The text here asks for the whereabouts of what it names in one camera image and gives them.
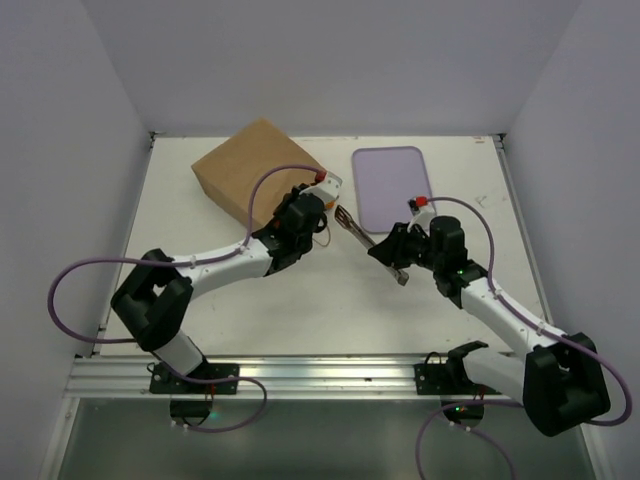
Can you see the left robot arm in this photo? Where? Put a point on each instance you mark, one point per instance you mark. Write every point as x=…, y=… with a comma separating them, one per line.
x=153, y=299

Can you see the metal kitchen tongs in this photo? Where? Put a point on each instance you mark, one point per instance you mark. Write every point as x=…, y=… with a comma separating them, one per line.
x=347, y=222

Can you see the aluminium mounting rail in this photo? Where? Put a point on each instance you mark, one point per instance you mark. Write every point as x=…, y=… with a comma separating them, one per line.
x=369, y=377

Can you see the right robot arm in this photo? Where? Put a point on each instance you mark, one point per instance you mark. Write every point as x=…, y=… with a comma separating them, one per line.
x=552, y=375

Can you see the brown paper bag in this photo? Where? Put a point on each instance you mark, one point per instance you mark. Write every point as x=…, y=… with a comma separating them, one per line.
x=249, y=174

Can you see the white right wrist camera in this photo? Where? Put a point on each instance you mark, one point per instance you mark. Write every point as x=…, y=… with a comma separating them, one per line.
x=422, y=212

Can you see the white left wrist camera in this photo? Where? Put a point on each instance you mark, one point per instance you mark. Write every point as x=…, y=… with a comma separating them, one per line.
x=326, y=186

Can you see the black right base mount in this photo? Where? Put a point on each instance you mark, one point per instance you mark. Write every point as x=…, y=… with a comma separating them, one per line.
x=443, y=375

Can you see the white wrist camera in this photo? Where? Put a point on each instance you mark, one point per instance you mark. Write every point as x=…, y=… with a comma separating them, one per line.
x=422, y=212
x=326, y=186

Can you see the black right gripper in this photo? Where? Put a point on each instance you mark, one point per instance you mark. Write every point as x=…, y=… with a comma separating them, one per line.
x=398, y=245

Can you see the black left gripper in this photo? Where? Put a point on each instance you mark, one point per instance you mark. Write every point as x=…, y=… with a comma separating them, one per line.
x=280, y=212

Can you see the lilac plastic tray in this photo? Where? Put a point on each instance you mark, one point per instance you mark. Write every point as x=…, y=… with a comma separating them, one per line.
x=385, y=179

